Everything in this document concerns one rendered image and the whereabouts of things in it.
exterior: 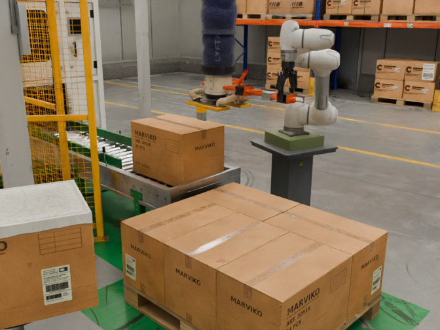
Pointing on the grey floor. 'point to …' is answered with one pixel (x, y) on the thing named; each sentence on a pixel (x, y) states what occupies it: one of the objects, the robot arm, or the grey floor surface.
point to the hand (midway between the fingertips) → (286, 97)
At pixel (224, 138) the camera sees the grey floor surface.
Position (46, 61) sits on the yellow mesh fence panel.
